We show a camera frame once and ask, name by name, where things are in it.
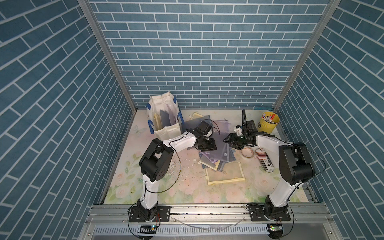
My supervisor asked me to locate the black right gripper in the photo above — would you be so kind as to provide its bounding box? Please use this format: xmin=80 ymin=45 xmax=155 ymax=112
xmin=222 ymin=133 xmax=249 ymax=150

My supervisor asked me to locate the grey blue mesh pouch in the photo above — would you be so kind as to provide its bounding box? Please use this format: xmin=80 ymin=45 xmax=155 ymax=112
xmin=160 ymin=110 xmax=176 ymax=127

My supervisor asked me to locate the yellow trim mesh pouch top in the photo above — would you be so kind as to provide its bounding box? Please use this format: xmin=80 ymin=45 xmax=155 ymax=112
xmin=153 ymin=114 xmax=162 ymax=131

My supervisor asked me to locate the yellow trim mesh pouch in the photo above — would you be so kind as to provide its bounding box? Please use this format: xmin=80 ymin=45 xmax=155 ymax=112
xmin=153 ymin=114 xmax=162 ymax=131
xmin=205 ymin=162 xmax=246 ymax=186

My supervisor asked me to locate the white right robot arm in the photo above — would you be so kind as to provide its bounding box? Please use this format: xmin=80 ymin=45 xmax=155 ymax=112
xmin=223 ymin=121 xmax=316 ymax=221

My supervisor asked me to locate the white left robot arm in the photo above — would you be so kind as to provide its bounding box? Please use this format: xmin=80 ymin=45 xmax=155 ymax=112
xmin=138 ymin=120 xmax=217 ymax=211

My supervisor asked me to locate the pale purple mesh pouch back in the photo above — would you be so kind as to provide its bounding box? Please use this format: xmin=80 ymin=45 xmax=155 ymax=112
xmin=213 ymin=120 xmax=230 ymax=133

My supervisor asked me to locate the grey blue zipper pouch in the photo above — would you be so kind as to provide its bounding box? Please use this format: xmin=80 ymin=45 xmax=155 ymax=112
xmin=182 ymin=115 xmax=211 ymax=133

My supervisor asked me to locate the yellow trim mesh pouch front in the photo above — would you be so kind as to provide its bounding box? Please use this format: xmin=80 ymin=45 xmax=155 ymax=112
xmin=205 ymin=162 xmax=246 ymax=186

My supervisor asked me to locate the white canvas tote bag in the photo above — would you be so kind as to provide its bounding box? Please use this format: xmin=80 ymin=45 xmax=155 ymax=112
xmin=146 ymin=92 xmax=184 ymax=141

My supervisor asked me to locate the roll of clear tape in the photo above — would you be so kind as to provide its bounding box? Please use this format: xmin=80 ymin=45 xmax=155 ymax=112
xmin=240 ymin=147 xmax=255 ymax=159

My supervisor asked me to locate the striped flag drink can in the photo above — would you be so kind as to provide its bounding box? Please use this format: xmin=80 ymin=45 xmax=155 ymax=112
xmin=255 ymin=148 xmax=275 ymax=173

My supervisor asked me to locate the yellow cup with markers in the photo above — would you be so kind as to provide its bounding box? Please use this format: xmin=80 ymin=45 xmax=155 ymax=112
xmin=258 ymin=112 xmax=280 ymax=134

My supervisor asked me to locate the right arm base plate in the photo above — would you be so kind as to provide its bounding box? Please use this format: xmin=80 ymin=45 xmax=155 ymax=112
xmin=246 ymin=203 xmax=291 ymax=222

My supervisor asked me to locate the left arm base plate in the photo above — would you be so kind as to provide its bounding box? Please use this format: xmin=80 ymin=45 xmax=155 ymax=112
xmin=128 ymin=205 xmax=171 ymax=223

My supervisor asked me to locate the aluminium front rail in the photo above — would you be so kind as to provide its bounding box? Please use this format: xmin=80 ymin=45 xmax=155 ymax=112
xmin=85 ymin=203 xmax=334 ymax=226

